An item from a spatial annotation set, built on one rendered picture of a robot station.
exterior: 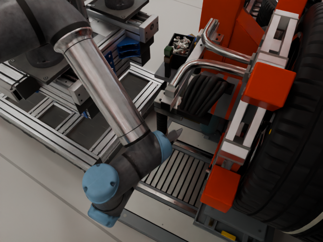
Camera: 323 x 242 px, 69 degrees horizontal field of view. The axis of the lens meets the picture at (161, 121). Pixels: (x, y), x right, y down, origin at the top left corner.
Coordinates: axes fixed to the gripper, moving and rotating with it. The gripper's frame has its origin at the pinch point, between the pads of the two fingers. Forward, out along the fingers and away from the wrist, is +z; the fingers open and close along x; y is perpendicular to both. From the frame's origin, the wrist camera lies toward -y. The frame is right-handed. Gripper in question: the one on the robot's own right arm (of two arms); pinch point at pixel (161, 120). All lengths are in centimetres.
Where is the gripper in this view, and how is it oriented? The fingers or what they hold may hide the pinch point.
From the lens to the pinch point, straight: 77.9
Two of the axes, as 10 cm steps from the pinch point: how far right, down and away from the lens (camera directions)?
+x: -9.0, -3.6, 2.5
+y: 0.0, -5.7, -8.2
